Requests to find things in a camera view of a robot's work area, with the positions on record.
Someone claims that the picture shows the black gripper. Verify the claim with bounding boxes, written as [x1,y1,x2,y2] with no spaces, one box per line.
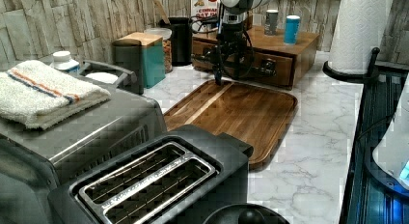
[212,23,248,86]

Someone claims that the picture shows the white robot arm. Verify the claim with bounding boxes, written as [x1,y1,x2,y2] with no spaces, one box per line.
[210,0,272,85]

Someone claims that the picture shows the wooden drawer box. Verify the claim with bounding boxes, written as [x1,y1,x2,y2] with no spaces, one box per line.
[192,25,320,91]

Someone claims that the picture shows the black utensil holder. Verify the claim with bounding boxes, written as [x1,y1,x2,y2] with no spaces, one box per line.
[159,17,192,67]

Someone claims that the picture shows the cinnamon oat cereal box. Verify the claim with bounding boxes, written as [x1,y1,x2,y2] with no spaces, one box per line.
[191,0,219,31]

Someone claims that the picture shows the grey cup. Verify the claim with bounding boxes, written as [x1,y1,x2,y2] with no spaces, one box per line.
[264,9,279,36]

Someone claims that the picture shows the wooden cutting board tray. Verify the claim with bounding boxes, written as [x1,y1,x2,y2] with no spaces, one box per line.
[164,80,298,170]

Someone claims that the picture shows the glass cereal jar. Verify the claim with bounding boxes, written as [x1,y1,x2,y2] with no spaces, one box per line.
[145,27,173,73]

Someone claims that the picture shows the teal cup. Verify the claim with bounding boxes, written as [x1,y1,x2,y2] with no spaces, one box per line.
[284,14,300,44]

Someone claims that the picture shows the wooden spoon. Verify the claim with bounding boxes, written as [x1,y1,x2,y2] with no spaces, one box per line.
[152,0,171,25]

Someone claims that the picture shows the teal canister with wooden lid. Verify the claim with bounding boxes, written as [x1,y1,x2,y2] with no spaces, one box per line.
[119,32,165,89]

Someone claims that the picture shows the dark grey canister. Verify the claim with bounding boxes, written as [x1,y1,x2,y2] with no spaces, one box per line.
[112,39,144,95]

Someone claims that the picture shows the black dish rack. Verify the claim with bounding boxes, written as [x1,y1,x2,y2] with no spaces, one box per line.
[79,60,135,93]

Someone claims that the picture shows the white plate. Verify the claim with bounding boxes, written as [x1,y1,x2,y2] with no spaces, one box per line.
[87,72,119,84]

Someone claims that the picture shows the black two-slot toaster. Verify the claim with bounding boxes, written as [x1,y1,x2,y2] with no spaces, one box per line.
[48,125,253,224]

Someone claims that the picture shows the white paper towel roll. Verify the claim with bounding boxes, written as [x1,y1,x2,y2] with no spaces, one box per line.
[328,0,393,74]

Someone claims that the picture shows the black paper towel holder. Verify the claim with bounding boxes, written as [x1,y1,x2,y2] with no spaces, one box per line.
[322,47,380,84]

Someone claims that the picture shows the black pot lid with knob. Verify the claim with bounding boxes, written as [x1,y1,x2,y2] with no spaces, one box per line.
[204,203,290,224]

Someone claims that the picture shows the white striped folded towel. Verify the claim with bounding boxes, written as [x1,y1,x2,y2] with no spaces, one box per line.
[0,60,111,129]

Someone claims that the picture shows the stainless steel toaster oven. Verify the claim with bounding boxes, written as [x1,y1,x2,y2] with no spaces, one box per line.
[1,84,166,224]

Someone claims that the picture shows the black drawer handle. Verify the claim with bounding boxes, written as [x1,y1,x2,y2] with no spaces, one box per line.
[193,46,280,77]

